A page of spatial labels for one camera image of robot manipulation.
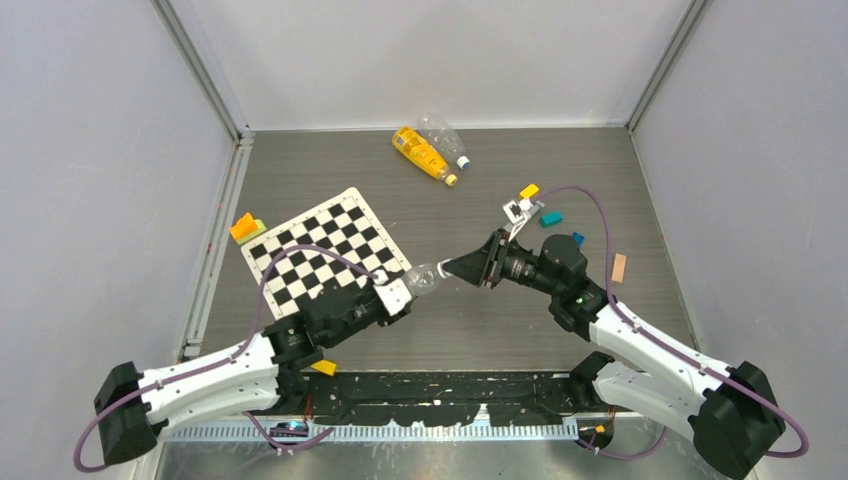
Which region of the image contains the purple cable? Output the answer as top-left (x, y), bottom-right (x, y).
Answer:
top-left (535, 184), bottom-right (811, 463)
top-left (72, 243), bottom-right (389, 474)

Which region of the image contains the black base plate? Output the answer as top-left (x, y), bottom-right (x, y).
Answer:
top-left (242, 356), bottom-right (637, 429)

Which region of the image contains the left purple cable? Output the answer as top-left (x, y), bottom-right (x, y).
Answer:
top-left (72, 243), bottom-right (389, 474)

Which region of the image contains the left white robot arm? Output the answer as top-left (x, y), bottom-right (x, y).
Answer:
top-left (94, 280), bottom-right (415, 466)

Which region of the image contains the yellow block near base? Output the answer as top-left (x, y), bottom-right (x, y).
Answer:
top-left (310, 359), bottom-right (338, 376)

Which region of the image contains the clear bottle blue cap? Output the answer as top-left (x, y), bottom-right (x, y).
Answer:
top-left (418, 113), bottom-right (471, 170)

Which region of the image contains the black white chessboard mat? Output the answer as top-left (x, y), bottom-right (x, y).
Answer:
top-left (241, 187), bottom-right (411, 320)

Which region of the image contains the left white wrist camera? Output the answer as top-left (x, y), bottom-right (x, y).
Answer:
top-left (374, 269), bottom-right (415, 318)

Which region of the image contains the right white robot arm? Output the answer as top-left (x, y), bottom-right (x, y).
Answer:
top-left (438, 229), bottom-right (786, 479)

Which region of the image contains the clear plastic bottle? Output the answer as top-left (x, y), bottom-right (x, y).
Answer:
top-left (403, 261), bottom-right (452, 297)

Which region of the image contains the grey slotted cable duct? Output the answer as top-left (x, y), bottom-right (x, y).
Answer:
top-left (168, 418), bottom-right (579, 443)

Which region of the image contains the teal block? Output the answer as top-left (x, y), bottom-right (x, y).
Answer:
top-left (539, 211), bottom-right (564, 228)

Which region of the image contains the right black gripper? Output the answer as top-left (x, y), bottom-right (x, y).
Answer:
top-left (444, 229), bottom-right (562, 297)

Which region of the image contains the tan wooden block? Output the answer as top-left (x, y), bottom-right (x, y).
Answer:
top-left (610, 253), bottom-right (627, 283)

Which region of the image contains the yellow juice bottle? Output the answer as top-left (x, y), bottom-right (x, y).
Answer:
top-left (392, 126), bottom-right (458, 187)

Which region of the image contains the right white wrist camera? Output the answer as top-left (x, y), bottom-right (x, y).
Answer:
top-left (502, 199), bottom-right (543, 241)

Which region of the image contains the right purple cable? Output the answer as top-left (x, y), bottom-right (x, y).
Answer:
top-left (535, 184), bottom-right (811, 463)

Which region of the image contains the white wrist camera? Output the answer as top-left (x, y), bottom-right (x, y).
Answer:
top-left (502, 199), bottom-right (543, 241)
top-left (374, 269), bottom-right (415, 318)

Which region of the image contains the orange green block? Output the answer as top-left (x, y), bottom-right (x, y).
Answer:
top-left (229, 212), bottom-right (267, 245)

